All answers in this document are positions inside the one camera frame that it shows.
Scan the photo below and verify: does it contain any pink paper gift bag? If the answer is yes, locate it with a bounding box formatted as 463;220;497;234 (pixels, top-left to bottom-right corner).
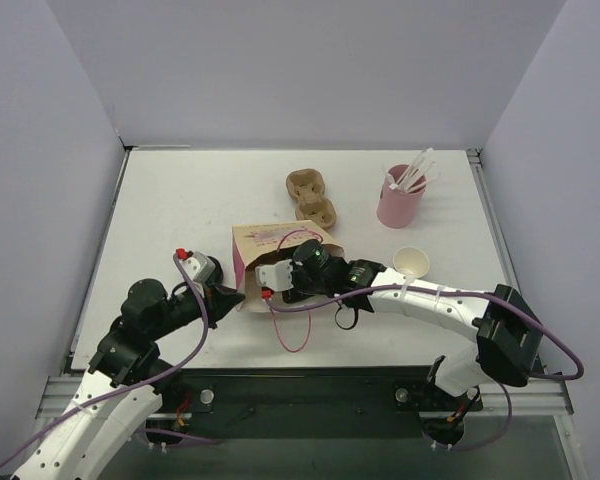
231;219;346;353

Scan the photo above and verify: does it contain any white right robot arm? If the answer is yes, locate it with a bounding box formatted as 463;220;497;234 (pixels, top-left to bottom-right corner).
289;240;542;408

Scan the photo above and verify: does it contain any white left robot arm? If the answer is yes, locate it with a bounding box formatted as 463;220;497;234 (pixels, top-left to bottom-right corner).
12;279;245;479

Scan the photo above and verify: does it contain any brown pulp cup carrier stack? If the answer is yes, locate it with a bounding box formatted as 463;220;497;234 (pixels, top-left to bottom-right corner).
285;169;337;230

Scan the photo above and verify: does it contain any stack of brown paper cups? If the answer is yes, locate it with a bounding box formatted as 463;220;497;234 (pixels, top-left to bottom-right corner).
393;246;430;278

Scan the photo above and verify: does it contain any pink straw holder cup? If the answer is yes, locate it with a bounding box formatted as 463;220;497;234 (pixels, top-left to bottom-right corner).
376;164;426;229

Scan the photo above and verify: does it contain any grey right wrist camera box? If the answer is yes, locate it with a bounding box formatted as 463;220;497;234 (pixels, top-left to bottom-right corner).
255;259;294;292

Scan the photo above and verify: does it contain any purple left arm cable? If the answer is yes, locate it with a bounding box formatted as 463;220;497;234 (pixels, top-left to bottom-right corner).
0;249;221;480

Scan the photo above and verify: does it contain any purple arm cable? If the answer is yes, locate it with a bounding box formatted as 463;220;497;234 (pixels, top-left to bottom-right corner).
0;249;221;480
267;284;586;451

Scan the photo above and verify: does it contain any aluminium frame rail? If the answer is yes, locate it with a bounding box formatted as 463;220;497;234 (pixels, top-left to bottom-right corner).
466;148;574;416

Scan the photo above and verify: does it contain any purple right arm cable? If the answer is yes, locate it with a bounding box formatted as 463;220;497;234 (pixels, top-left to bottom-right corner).
267;284;586;451

